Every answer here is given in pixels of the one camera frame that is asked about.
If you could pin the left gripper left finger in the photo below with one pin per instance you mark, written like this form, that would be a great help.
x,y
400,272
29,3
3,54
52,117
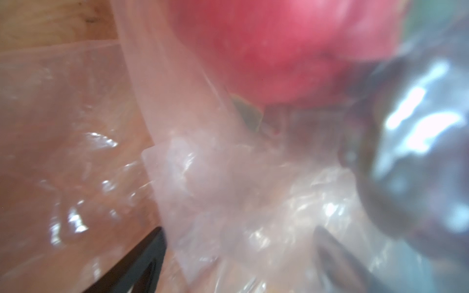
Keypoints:
x,y
138,271

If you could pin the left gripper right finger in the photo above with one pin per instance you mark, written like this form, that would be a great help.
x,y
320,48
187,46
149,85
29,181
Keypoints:
x,y
339,271

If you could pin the clear zip-top bag blue seal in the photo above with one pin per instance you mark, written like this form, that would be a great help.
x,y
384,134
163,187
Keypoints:
x,y
75,196

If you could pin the bag dragon fruit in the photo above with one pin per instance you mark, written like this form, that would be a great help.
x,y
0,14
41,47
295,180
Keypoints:
x,y
287,52

